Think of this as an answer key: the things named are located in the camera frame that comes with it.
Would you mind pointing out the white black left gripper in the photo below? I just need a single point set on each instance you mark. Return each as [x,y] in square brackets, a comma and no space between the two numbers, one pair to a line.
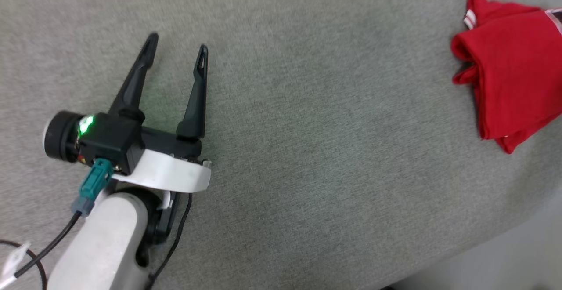
[175,171]

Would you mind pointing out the red white basketball jersey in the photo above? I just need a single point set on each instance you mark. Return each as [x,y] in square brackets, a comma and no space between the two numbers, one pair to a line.
[513,66]

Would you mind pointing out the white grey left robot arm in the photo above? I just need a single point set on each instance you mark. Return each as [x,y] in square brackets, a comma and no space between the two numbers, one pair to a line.
[109,241]

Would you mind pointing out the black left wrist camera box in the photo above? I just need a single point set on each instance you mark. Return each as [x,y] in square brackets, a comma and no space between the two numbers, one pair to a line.
[109,138]

